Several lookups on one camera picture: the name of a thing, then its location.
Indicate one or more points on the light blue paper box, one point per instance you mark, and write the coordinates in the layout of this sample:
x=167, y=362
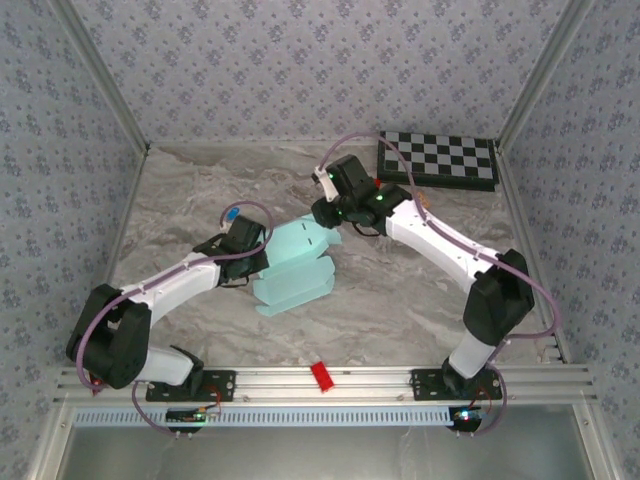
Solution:
x=295, y=280

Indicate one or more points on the long red block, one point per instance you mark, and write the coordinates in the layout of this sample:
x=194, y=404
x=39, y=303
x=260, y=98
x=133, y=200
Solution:
x=322, y=377

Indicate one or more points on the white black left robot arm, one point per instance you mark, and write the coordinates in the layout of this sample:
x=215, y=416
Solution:
x=165, y=285

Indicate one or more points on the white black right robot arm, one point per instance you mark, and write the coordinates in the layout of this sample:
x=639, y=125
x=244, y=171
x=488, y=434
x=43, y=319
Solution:
x=435, y=235

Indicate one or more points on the black grey chessboard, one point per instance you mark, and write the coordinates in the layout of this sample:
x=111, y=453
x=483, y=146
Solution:
x=450, y=157

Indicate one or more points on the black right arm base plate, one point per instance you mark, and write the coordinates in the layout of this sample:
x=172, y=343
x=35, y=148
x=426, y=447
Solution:
x=425, y=385

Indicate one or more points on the grey metal panel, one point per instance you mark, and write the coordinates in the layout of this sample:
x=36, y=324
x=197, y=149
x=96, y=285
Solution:
x=320, y=455

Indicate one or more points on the aluminium frame bar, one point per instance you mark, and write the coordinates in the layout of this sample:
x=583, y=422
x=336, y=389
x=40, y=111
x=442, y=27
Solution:
x=117, y=240
x=102, y=75
x=545, y=75
x=532, y=240

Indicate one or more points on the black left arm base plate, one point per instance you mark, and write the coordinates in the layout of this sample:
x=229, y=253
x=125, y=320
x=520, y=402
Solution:
x=220, y=385

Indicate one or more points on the small orange wooden tile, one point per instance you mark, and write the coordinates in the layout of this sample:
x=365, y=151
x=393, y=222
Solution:
x=426, y=201

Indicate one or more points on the wide aluminium mounting rail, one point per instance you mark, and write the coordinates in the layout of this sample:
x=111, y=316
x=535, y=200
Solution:
x=280, y=382

